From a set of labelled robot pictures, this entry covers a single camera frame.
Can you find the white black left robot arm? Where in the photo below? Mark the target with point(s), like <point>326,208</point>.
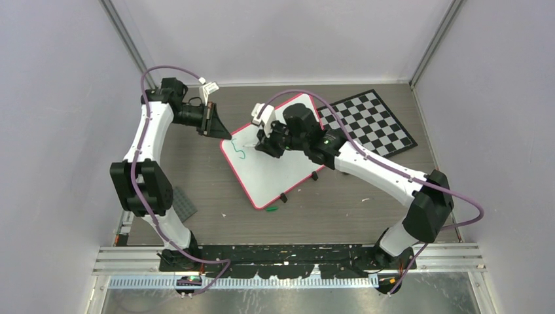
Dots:
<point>141,185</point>

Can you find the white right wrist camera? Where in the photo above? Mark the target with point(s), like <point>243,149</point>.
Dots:
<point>263,114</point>

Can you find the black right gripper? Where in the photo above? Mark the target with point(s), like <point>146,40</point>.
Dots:
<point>266,143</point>

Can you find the grey studded baseplate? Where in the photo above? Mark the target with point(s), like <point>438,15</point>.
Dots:
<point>182,204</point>

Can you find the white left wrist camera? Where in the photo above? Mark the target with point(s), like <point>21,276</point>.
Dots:
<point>206,89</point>

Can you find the aluminium front rail frame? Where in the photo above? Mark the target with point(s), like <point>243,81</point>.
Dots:
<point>135,268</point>

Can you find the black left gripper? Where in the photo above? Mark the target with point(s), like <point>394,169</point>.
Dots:
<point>212,124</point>

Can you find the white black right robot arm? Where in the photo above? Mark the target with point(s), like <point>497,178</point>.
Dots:
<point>424,195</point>

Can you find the black and white chessboard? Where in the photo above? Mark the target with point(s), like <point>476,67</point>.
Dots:
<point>370,122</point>

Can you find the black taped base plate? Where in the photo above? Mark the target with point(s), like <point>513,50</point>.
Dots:
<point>332,261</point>

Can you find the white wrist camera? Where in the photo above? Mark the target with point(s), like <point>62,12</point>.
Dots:
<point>263,114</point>
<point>206,89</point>

